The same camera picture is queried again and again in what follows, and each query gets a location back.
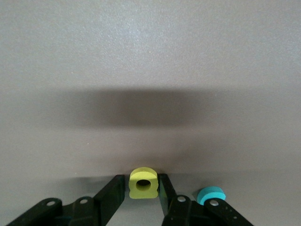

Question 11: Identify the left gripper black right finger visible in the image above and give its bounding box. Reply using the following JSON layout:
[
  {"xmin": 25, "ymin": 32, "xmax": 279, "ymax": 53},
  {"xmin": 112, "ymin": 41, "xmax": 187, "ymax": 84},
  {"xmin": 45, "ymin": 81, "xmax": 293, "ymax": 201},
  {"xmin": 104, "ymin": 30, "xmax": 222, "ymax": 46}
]
[{"xmin": 159, "ymin": 174, "xmax": 254, "ymax": 226}]

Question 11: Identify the yellow foam letter d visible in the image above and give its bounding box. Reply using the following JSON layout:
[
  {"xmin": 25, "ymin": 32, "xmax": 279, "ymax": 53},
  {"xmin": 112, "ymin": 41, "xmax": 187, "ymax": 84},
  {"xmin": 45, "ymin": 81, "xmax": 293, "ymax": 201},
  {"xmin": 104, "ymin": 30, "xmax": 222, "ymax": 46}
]
[{"xmin": 128, "ymin": 167, "xmax": 158, "ymax": 199}]

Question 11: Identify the teal foam letter c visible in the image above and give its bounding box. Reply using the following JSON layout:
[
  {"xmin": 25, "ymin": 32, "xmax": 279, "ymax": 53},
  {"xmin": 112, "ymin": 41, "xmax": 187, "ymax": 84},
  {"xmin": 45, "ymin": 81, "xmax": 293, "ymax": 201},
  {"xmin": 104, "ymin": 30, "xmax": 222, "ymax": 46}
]
[{"xmin": 196, "ymin": 186, "xmax": 227, "ymax": 205}]

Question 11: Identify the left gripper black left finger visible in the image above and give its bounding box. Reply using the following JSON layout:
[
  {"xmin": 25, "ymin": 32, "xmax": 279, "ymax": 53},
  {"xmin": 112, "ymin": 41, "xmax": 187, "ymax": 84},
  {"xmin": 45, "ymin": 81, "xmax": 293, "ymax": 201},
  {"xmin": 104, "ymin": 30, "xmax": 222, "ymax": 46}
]
[{"xmin": 4, "ymin": 174, "xmax": 125, "ymax": 226}]

